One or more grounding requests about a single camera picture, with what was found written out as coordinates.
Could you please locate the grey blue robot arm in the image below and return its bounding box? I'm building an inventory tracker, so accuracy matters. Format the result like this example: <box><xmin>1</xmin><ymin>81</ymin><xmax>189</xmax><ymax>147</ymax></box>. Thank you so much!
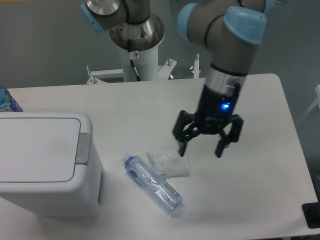
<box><xmin>80</xmin><ymin>0</ymin><xmax>276</xmax><ymax>157</ymax></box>

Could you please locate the white plastic trash can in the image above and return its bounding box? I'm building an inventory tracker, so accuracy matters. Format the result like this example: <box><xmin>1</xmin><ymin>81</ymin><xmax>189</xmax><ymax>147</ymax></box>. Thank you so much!
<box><xmin>0</xmin><ymin>112</ymin><xmax>104</xmax><ymax>217</ymax></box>

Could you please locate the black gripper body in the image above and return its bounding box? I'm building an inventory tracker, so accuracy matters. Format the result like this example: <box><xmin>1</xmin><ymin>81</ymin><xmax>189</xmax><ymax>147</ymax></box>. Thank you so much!
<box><xmin>195</xmin><ymin>83</ymin><xmax>242</xmax><ymax>135</ymax></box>

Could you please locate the clear plastic water bottle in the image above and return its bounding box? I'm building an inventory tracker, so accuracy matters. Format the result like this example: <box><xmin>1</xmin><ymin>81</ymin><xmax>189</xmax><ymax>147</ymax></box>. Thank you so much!
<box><xmin>122</xmin><ymin>154</ymin><xmax>184</xmax><ymax>218</ymax></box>

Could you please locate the crumpled clear plastic wrapper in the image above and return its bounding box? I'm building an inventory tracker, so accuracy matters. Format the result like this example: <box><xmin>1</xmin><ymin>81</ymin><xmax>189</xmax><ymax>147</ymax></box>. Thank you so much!
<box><xmin>146</xmin><ymin>149</ymin><xmax>189</xmax><ymax>179</ymax></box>

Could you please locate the black clamp at table edge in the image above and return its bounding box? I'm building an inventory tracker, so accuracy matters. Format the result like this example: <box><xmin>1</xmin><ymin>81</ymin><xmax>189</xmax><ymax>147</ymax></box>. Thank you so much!
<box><xmin>302</xmin><ymin>202</ymin><xmax>320</xmax><ymax>229</ymax></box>

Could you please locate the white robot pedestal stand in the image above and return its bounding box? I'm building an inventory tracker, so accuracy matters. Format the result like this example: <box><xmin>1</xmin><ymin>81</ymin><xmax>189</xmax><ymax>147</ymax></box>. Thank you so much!
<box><xmin>85</xmin><ymin>44</ymin><xmax>202</xmax><ymax>85</ymax></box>

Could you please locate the white frame at right edge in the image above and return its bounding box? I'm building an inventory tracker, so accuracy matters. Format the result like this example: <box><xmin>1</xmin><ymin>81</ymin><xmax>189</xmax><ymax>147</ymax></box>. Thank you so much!
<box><xmin>302</xmin><ymin>84</ymin><xmax>320</xmax><ymax>121</ymax></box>

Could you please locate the blue labelled bottle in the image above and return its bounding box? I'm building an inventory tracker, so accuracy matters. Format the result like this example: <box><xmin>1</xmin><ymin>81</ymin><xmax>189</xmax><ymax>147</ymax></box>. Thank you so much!
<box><xmin>0</xmin><ymin>85</ymin><xmax>23</xmax><ymax>112</ymax></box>

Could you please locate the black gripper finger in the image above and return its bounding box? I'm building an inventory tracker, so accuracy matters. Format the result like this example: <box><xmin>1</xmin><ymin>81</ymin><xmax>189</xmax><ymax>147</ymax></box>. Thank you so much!
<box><xmin>172</xmin><ymin>110</ymin><xmax>200</xmax><ymax>157</ymax></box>
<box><xmin>215</xmin><ymin>114</ymin><xmax>244</xmax><ymax>158</ymax></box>

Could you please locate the grey trash can push button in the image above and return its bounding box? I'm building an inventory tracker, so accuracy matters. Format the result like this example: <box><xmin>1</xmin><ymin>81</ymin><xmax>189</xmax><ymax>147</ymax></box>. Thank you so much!
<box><xmin>75</xmin><ymin>132</ymin><xmax>92</xmax><ymax>165</ymax></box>

